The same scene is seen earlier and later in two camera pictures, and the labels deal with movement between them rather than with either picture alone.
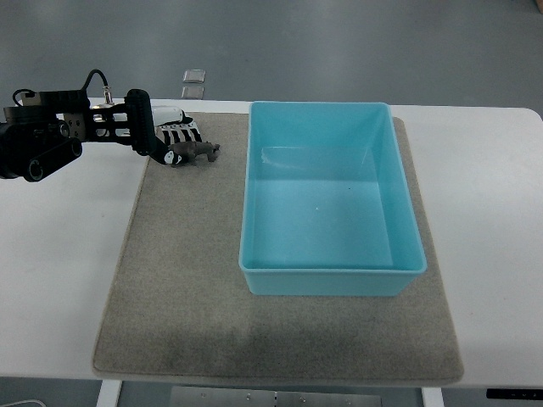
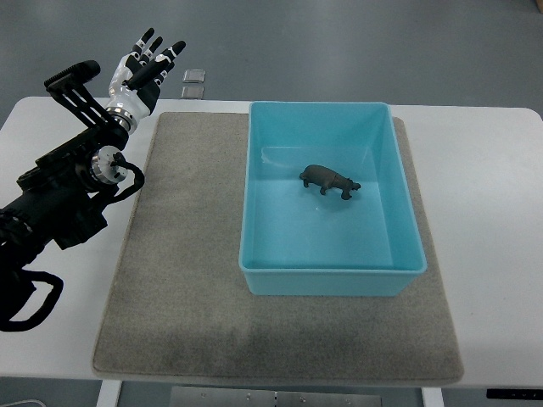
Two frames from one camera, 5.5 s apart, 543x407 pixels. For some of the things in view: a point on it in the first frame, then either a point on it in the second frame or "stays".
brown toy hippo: (189, 151) -> (325, 178)
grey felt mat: (180, 306) stays
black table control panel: (511, 393) stays
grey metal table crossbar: (267, 397) stays
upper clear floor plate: (194, 75) stays
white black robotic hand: (172, 125) -> (136, 81)
